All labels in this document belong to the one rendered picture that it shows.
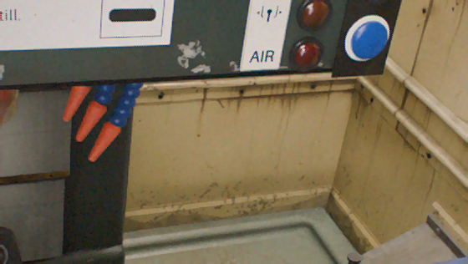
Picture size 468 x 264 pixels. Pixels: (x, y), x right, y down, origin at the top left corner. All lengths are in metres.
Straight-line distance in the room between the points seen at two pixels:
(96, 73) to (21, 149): 0.79
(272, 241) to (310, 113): 0.34
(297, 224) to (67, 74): 1.62
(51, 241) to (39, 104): 0.27
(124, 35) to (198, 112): 1.34
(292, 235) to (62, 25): 1.64
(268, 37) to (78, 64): 0.13
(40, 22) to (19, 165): 0.84
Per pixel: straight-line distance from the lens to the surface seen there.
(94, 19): 0.55
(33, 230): 1.45
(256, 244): 2.09
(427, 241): 1.79
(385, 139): 1.95
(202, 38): 0.58
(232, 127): 1.95
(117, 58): 0.56
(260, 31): 0.59
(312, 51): 0.61
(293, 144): 2.05
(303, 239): 2.14
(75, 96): 0.79
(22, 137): 1.34
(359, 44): 0.62
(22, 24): 0.54
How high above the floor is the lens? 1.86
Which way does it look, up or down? 32 degrees down
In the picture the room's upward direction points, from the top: 10 degrees clockwise
